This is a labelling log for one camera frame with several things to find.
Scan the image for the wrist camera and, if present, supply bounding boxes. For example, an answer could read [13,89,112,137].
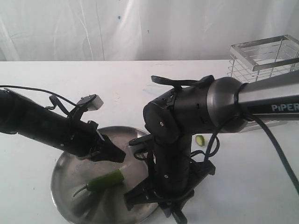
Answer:
[128,134,152,161]
[77,94,104,111]

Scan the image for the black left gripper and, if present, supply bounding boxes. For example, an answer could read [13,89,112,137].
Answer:
[77,121,126,163]

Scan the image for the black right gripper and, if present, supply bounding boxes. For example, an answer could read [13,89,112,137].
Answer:
[124,149,215,224]

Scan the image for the chrome wire utensil holder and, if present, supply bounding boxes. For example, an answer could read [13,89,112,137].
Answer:
[228,35,299,122]

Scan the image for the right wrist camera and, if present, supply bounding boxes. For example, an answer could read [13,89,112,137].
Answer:
[128,134,152,161]

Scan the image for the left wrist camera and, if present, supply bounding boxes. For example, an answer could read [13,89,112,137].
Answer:
[77,94,104,111]

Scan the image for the dark green vegetable piece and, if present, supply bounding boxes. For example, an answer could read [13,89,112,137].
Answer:
[73,169,125,197]

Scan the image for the white backdrop curtain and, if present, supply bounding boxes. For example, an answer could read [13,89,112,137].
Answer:
[0,0,299,61]

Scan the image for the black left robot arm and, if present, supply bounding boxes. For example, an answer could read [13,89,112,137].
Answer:
[0,89,126,163]

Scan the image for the round stainless steel plate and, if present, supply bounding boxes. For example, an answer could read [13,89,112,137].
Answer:
[51,126,158,224]

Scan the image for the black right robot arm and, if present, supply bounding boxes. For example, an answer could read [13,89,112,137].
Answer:
[124,72,299,224]

